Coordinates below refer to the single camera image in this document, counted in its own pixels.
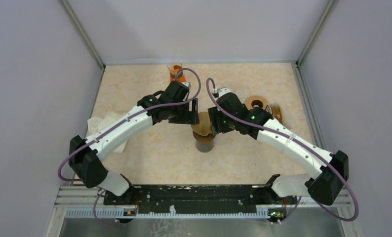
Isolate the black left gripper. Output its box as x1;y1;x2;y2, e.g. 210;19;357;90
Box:
168;97;199;124

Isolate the brown paper coffee filter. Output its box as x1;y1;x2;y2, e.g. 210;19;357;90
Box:
191;112;213;136

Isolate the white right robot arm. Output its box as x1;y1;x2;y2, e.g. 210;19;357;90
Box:
208;88;349;205

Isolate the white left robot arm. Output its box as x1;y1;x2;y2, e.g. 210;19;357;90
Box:
68;81;198;204

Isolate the coffee filter box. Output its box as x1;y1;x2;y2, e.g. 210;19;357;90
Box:
268;103;283;124

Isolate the orange glass flask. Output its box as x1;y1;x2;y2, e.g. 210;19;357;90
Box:
167;63;187;82

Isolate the white cloth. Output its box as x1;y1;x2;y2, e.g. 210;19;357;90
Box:
87;111;130;155

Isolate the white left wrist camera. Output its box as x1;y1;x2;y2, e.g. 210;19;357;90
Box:
182;81;192;92

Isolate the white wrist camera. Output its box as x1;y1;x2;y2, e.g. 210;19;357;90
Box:
182;81;192;92
212;87;232;99

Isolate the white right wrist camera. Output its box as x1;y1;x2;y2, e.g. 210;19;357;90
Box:
212;87;232;99

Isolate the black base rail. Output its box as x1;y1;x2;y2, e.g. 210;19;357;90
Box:
55;184;314;219

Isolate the aluminium corner frame post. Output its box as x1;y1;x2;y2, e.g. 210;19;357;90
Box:
296;0;339;68

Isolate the left aluminium frame post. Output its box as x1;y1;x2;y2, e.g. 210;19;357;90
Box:
58;0;106;70

